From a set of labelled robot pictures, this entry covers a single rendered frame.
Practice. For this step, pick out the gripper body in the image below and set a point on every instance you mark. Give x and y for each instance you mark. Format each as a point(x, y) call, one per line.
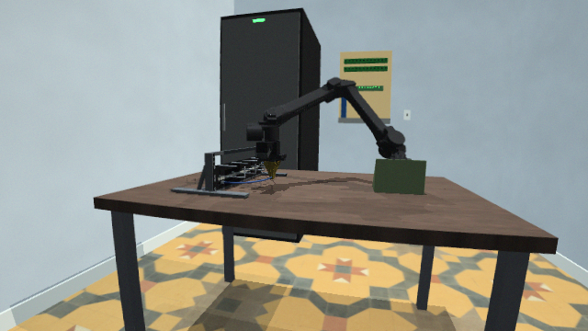
point(279, 157)

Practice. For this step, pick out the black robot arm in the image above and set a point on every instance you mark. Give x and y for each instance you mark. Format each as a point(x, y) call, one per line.
point(276, 116)

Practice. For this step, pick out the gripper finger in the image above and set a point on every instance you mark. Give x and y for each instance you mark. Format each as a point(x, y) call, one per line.
point(273, 169)
point(267, 165)

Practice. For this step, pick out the black patch panel rack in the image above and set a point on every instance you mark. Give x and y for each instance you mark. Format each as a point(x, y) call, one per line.
point(217, 176)

